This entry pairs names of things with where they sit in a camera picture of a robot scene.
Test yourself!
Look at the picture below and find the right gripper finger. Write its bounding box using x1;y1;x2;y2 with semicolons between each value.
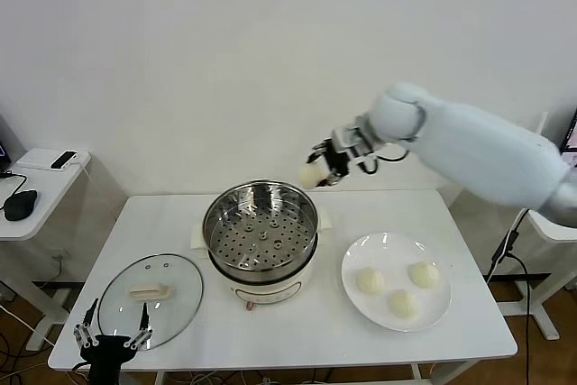
307;141;337;164
315;167;352;188

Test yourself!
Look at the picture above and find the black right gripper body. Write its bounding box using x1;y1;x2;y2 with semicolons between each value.
325;143;378;179

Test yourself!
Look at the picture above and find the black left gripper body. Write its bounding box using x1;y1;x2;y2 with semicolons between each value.
79;335;136;362

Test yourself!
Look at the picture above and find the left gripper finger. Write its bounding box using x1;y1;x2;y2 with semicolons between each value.
127;302;154;353
73;298;100;349

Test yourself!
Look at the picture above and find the white steamed baozi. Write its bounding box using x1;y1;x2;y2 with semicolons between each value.
355;266;388;295
388;289;421;319
408;261;441;289
298;163;324;190

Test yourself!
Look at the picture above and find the glass pot lid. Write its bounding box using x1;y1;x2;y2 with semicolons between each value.
97;252;205;353

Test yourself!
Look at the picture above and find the stainless steel steamer basket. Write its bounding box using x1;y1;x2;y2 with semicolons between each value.
201;179;319;272

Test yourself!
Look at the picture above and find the white round plate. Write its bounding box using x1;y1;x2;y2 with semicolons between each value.
341;232;453;333

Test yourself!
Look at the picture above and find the cream electric cooker base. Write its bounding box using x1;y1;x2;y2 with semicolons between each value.
188;208;335;314

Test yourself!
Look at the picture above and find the black computer mouse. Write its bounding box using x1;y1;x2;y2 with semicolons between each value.
3;189;39;223

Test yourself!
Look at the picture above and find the white side table with mouse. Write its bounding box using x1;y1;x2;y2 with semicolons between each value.
0;148;91;353

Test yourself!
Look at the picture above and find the small black white device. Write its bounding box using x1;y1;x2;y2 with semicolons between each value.
50;151;78;170

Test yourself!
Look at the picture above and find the white flat box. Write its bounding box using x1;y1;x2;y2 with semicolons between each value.
16;149;89;173

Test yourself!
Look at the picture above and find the black laptop pink screen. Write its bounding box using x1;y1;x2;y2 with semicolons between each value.
0;114;14;174

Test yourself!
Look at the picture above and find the dark open laptop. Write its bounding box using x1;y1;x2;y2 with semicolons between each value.
558;107;577;170

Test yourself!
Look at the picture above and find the white side table with cup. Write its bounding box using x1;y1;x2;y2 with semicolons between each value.
499;211;577;342

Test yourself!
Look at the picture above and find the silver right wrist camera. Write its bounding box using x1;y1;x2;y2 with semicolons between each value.
332;125;362;149

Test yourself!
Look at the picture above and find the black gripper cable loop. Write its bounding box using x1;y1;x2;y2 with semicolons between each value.
360;148;409;175

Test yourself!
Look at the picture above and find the white floor cable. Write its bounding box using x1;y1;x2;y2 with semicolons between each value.
0;303;58;348

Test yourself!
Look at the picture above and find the black mouse cable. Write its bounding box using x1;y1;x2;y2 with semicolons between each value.
0;170;28;213

